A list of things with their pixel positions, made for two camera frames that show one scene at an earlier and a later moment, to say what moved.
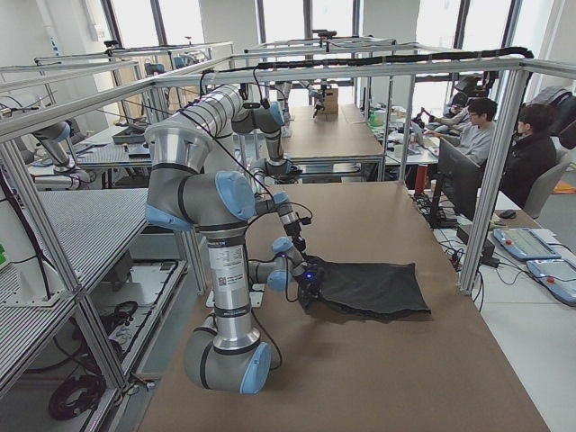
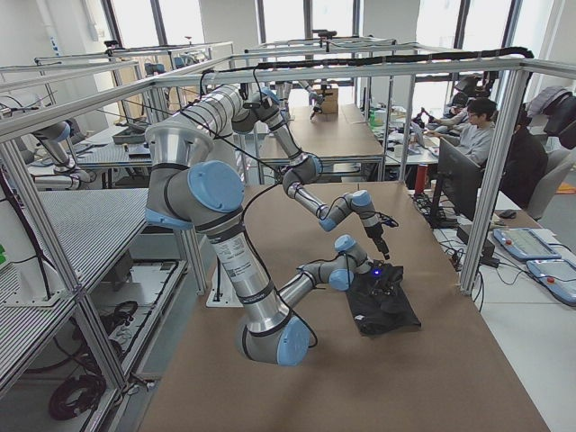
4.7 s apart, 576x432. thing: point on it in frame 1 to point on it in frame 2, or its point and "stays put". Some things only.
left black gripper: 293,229 to 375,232
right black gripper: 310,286 to 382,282
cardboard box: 330,102 stays put
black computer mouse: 508,214 stays put
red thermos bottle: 420,179 stays put
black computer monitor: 458,179 stays put
